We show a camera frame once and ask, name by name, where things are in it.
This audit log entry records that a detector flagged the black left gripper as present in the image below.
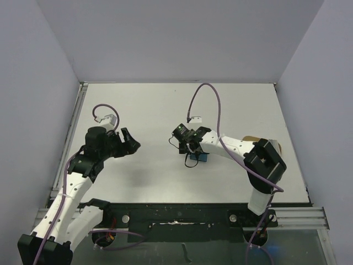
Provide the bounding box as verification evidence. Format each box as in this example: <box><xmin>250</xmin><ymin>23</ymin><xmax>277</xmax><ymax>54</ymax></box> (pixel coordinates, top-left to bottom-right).
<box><xmin>99</xmin><ymin>128</ymin><xmax>140</xmax><ymax>160</ymax></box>

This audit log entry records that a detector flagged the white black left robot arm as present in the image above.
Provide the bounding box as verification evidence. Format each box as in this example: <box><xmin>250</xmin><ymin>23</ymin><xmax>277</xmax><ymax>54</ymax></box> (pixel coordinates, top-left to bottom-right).
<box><xmin>18</xmin><ymin>126</ymin><xmax>141</xmax><ymax>264</ymax></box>

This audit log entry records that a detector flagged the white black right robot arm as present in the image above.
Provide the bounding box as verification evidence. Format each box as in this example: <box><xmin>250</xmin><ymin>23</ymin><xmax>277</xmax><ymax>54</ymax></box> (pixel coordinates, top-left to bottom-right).
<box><xmin>172</xmin><ymin>124</ymin><xmax>287</xmax><ymax>226</ymax></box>

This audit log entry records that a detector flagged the beige oval card tray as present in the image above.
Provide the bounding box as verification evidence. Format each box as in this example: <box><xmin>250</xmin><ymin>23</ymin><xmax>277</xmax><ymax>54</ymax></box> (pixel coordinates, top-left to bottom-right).
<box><xmin>242</xmin><ymin>135</ymin><xmax>283</xmax><ymax>157</ymax></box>

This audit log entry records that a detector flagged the stack of credit cards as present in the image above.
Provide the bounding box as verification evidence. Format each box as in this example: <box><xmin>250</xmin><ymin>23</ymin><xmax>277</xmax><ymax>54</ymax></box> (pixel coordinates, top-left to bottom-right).
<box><xmin>268</xmin><ymin>139</ymin><xmax>282</xmax><ymax>154</ymax></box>

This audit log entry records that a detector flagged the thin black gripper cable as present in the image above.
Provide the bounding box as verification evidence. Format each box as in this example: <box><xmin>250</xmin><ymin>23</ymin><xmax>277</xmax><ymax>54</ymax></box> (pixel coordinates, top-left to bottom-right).
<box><xmin>168</xmin><ymin>136</ymin><xmax>204</xmax><ymax>168</ymax></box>

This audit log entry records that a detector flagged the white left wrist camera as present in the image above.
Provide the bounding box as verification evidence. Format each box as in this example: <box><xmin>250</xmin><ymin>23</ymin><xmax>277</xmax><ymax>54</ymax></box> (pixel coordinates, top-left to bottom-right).
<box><xmin>94</xmin><ymin>114</ymin><xmax>117</xmax><ymax>131</ymax></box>

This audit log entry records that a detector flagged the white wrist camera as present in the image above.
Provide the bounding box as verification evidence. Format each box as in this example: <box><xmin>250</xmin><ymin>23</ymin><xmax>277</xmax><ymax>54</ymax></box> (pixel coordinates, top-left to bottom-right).
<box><xmin>94</xmin><ymin>114</ymin><xmax>117</xmax><ymax>131</ymax></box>
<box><xmin>188</xmin><ymin>116</ymin><xmax>202</xmax><ymax>124</ymax></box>

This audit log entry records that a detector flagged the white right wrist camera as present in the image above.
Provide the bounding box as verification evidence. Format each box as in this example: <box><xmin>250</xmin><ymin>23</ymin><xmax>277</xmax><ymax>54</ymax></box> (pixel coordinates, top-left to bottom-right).
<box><xmin>188</xmin><ymin>116</ymin><xmax>202</xmax><ymax>124</ymax></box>

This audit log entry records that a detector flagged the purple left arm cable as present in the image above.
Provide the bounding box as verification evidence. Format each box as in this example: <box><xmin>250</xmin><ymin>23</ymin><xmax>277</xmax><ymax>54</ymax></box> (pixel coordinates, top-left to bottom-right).
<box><xmin>31</xmin><ymin>103</ymin><xmax>144</xmax><ymax>265</ymax></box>

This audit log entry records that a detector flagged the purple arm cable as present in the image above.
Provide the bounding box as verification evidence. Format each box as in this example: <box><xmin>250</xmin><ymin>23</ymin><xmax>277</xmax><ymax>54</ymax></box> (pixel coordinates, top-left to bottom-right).
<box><xmin>186</xmin><ymin>83</ymin><xmax>285</xmax><ymax>265</ymax></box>
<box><xmin>31</xmin><ymin>103</ymin><xmax>144</xmax><ymax>265</ymax></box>

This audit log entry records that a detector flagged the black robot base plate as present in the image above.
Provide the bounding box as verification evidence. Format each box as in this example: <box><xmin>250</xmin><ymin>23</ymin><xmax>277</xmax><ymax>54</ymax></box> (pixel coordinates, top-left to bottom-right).
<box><xmin>95</xmin><ymin>203</ymin><xmax>278</xmax><ymax>243</ymax></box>

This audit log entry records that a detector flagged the aluminium left side rail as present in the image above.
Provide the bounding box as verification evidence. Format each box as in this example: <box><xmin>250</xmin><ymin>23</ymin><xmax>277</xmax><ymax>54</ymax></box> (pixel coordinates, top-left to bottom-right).
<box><xmin>49</xmin><ymin>82</ymin><xmax>88</xmax><ymax>200</ymax></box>

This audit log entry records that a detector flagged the aluminium rail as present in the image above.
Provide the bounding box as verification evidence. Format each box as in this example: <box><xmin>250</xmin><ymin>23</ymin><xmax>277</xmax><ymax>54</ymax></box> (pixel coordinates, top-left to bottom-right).
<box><xmin>35</xmin><ymin>206</ymin><xmax>330</xmax><ymax>231</ymax></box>
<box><xmin>49</xmin><ymin>82</ymin><xmax>88</xmax><ymax>200</ymax></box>

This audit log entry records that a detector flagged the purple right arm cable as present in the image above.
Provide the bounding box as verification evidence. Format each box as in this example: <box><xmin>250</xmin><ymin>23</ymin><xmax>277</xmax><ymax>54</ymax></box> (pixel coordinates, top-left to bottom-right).
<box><xmin>186</xmin><ymin>83</ymin><xmax>285</xmax><ymax>265</ymax></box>

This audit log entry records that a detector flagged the aluminium front rail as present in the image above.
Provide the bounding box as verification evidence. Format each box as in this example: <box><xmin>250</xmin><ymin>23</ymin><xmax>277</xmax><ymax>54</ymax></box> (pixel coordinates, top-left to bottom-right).
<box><xmin>35</xmin><ymin>206</ymin><xmax>330</xmax><ymax>231</ymax></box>

